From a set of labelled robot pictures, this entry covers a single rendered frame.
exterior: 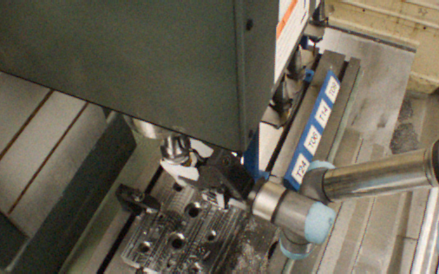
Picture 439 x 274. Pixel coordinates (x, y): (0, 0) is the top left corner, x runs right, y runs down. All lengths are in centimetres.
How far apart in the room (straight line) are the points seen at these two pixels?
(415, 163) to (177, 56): 52
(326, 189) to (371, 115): 83
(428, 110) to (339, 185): 105
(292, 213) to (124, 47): 48
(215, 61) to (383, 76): 140
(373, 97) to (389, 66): 14
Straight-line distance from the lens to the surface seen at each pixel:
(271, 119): 112
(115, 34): 55
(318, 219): 89
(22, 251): 148
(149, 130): 78
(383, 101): 182
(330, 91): 156
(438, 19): 180
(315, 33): 134
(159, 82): 58
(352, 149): 169
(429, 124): 193
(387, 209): 160
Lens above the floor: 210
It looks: 54 degrees down
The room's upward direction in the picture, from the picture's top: 6 degrees counter-clockwise
